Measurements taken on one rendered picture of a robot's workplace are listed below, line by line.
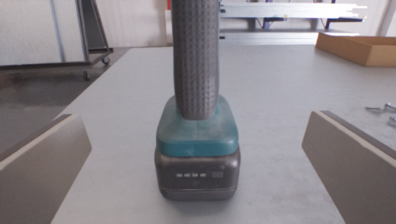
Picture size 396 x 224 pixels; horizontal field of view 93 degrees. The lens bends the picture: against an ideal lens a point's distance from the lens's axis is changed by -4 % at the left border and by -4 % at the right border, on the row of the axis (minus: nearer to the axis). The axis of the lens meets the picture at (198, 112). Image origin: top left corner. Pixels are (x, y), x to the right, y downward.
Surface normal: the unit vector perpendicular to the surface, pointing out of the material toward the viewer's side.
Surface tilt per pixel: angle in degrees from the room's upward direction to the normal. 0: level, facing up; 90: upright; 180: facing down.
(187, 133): 24
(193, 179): 90
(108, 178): 0
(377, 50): 90
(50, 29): 78
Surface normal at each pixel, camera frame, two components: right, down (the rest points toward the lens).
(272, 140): -0.01, -0.88
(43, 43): 0.08, 0.28
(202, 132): 0.00, -0.60
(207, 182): 0.01, 0.47
